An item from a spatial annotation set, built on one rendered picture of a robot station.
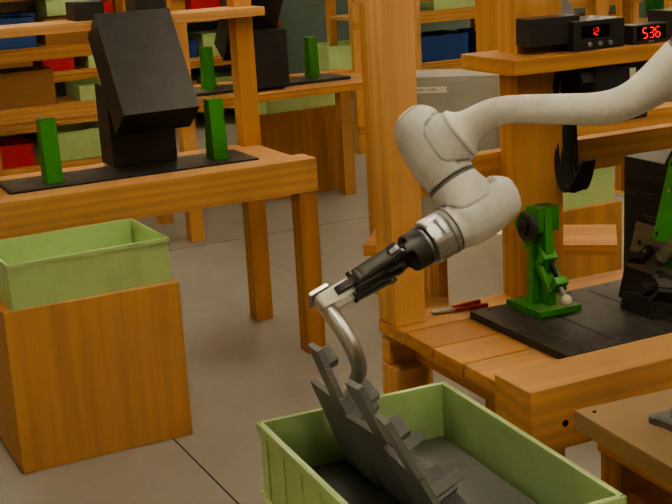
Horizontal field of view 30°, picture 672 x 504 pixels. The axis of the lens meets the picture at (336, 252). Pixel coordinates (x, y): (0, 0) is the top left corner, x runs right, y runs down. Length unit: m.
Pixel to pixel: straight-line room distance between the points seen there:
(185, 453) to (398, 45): 2.19
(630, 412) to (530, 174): 0.91
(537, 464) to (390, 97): 1.12
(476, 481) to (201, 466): 2.33
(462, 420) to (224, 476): 2.10
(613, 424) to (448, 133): 0.68
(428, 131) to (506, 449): 0.62
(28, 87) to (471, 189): 7.43
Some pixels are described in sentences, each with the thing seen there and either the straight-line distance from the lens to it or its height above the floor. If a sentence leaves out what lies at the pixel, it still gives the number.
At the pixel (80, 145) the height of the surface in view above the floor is 0.37.
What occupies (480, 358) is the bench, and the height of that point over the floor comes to 0.88.
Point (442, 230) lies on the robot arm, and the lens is 2.30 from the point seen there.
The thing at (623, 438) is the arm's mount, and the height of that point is 0.89.
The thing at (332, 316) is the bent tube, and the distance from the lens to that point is 2.24.
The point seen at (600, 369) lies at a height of 0.90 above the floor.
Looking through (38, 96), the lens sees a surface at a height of 0.77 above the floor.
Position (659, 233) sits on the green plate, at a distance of 3.22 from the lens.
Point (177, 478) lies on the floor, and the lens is 4.54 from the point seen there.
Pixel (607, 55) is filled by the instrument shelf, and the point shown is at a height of 1.53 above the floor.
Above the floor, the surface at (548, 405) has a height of 0.86.
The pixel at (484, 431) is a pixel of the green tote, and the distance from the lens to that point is 2.45.
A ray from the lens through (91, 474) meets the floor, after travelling 4.67.
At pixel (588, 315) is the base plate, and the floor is 0.90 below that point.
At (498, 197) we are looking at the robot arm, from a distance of 2.34.
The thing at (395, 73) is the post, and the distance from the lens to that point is 3.05.
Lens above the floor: 1.88
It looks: 15 degrees down
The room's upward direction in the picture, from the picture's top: 3 degrees counter-clockwise
